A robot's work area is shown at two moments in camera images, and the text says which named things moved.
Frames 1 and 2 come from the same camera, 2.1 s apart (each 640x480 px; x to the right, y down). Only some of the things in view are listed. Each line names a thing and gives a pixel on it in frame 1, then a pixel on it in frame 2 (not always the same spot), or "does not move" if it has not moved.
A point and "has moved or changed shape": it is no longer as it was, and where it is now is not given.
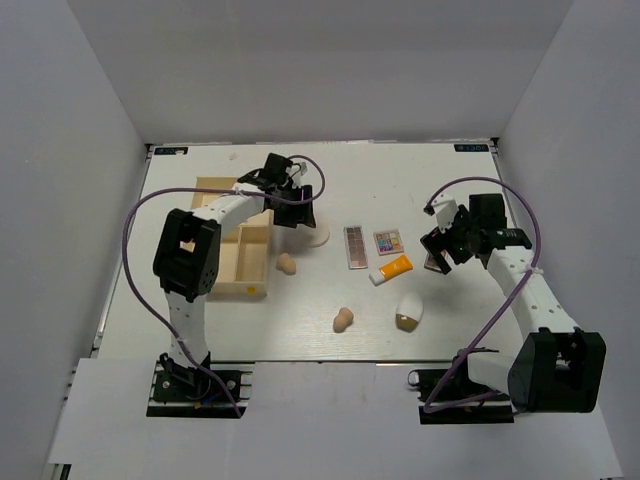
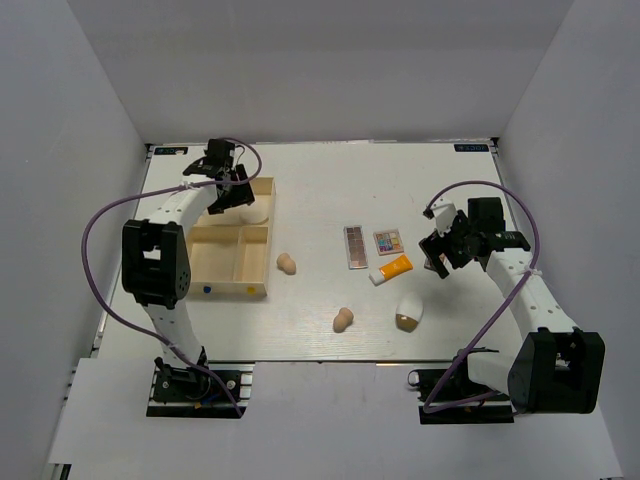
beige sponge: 343,320 does not move
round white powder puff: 316,237 has moved or changed shape
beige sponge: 286,264 does not move
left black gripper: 301,213 → 242,195
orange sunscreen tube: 400,265 does not move
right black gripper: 435,242 does not move
